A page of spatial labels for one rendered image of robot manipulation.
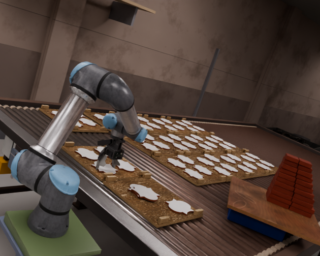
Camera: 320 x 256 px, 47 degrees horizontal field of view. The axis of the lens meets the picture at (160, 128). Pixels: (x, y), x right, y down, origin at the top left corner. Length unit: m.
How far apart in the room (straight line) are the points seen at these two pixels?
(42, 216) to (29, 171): 0.17
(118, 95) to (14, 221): 0.60
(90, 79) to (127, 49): 3.68
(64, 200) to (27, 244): 0.18
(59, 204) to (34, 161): 0.18
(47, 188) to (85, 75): 0.45
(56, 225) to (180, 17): 4.52
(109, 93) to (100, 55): 3.50
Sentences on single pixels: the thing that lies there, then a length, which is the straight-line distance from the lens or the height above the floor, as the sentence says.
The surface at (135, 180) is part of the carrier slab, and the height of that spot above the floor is 0.94.
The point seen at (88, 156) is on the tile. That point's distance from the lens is 2.13.
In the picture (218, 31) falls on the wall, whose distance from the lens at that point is 6.22.
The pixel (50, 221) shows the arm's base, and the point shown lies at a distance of 1.41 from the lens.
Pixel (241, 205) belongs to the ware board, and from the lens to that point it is 1.94.
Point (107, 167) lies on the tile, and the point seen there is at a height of 0.95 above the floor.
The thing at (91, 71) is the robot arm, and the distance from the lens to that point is 1.46.
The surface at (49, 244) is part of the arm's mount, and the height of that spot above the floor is 0.90.
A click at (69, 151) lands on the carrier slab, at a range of 2.15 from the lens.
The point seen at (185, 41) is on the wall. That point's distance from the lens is 5.74.
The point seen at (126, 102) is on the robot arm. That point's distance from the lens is 1.46.
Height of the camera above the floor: 1.69
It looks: 13 degrees down
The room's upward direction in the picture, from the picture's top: 19 degrees clockwise
